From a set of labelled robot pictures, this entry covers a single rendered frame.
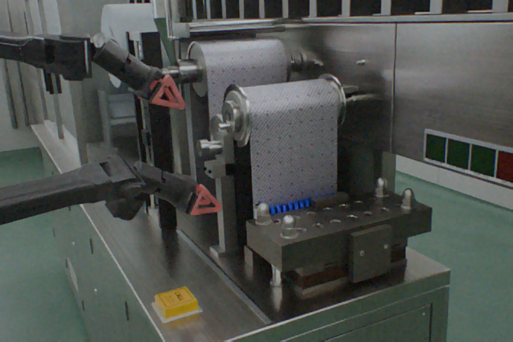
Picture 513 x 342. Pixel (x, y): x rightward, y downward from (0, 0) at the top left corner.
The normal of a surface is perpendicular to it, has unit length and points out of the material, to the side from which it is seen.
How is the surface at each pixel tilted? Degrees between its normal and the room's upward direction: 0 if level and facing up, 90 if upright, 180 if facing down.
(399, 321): 90
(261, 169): 90
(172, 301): 0
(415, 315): 90
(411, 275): 0
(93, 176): 33
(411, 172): 90
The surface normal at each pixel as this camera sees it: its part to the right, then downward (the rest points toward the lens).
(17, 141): 0.45, 0.23
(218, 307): -0.04, -0.96
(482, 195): -0.89, 0.16
